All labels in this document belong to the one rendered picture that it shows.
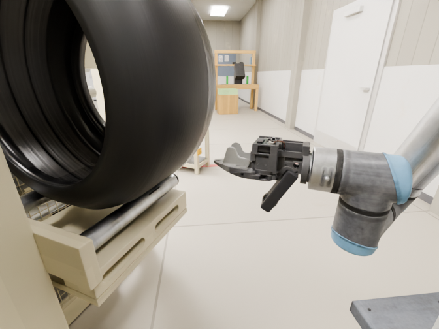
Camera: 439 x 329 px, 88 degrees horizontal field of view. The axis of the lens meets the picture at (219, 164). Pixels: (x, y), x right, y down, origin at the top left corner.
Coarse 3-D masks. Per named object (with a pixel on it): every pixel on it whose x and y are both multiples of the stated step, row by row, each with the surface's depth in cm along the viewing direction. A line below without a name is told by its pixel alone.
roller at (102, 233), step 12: (168, 180) 68; (156, 192) 62; (132, 204) 55; (144, 204) 57; (108, 216) 50; (120, 216) 51; (132, 216) 53; (96, 228) 46; (108, 228) 48; (120, 228) 50; (96, 240) 45
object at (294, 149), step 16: (256, 144) 46; (272, 144) 46; (288, 144) 47; (304, 144) 45; (256, 160) 48; (272, 160) 46; (288, 160) 47; (304, 160) 45; (272, 176) 48; (304, 176) 45
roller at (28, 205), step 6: (30, 192) 60; (36, 192) 60; (24, 198) 58; (30, 198) 58; (36, 198) 59; (42, 198) 61; (48, 198) 62; (24, 204) 57; (30, 204) 58; (36, 204) 60; (42, 204) 62; (30, 210) 59
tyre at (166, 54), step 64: (0, 0) 54; (64, 0) 63; (128, 0) 33; (0, 64) 61; (64, 64) 74; (128, 64) 34; (192, 64) 43; (0, 128) 61; (64, 128) 76; (128, 128) 38; (192, 128) 49; (64, 192) 50; (128, 192) 47
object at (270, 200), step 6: (282, 174) 51; (288, 174) 47; (294, 174) 47; (282, 180) 48; (288, 180) 47; (294, 180) 47; (276, 186) 49; (282, 186) 48; (288, 186) 48; (270, 192) 51; (276, 192) 49; (282, 192) 49; (264, 198) 52; (270, 198) 50; (276, 198) 50; (264, 204) 51; (270, 204) 51; (276, 204) 52; (270, 210) 51
